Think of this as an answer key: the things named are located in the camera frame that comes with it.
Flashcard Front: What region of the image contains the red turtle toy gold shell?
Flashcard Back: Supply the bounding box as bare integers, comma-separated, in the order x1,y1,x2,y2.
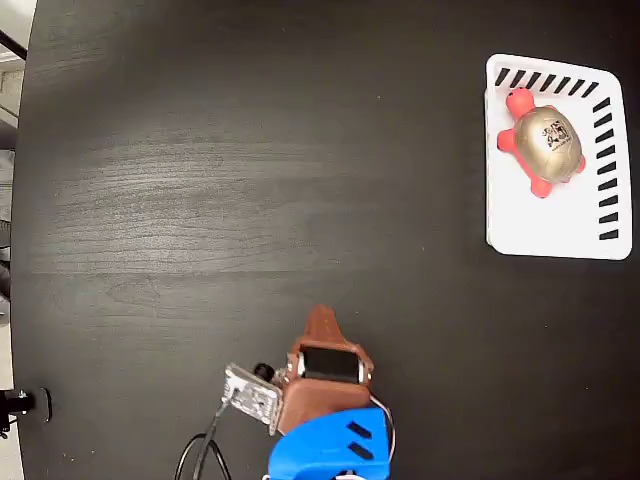
495,86,588,200

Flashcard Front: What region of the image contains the white plastic basket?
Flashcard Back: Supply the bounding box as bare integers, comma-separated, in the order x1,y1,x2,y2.
484,52,634,262

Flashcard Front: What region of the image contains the black table clamp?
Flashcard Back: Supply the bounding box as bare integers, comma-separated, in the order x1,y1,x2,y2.
0,386,54,440

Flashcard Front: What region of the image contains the black metal bar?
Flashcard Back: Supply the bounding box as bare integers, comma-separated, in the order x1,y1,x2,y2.
0,28,29,61

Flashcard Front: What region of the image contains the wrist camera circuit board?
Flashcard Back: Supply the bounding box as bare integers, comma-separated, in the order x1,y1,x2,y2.
222,362,287,436

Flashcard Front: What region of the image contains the red white servo wire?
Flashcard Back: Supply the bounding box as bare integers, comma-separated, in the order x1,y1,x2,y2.
368,391,397,464

